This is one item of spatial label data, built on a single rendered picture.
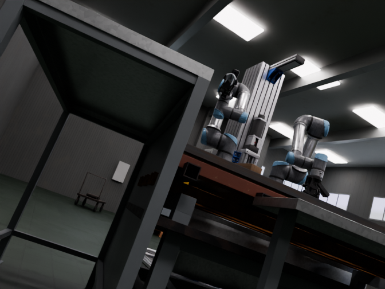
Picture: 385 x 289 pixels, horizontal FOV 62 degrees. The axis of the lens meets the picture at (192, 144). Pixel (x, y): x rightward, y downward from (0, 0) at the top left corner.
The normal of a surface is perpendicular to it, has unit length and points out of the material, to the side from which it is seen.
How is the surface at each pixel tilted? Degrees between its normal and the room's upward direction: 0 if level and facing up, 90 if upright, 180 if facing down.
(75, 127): 90
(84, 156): 90
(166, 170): 90
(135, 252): 90
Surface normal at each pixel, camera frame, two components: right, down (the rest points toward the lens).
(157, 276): 0.26, -0.14
